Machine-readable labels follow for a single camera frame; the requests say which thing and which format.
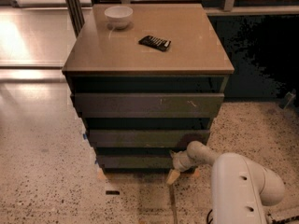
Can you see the small grey floor object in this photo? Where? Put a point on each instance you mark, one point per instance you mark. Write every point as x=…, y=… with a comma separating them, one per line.
x=288, y=98

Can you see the white bowl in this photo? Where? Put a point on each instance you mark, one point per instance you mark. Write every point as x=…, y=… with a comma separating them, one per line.
x=118, y=17

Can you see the black chip packet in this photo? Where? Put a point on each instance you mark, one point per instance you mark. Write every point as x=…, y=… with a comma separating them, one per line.
x=155, y=43

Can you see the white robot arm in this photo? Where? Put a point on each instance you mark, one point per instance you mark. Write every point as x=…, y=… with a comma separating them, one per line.
x=240, y=188

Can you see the grey power strip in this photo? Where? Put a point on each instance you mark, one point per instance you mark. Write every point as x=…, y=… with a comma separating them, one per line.
x=286, y=216

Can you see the dark drawer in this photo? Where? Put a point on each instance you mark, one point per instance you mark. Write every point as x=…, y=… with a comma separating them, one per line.
x=146, y=138
x=148, y=105
x=134, y=162

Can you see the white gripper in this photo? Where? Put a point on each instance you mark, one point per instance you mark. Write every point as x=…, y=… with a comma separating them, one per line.
x=178, y=162

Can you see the brown drawer cabinet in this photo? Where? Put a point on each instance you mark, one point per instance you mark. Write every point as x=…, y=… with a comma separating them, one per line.
x=105, y=60

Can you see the metal railing post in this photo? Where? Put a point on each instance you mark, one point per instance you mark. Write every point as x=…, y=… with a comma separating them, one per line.
x=76, y=15

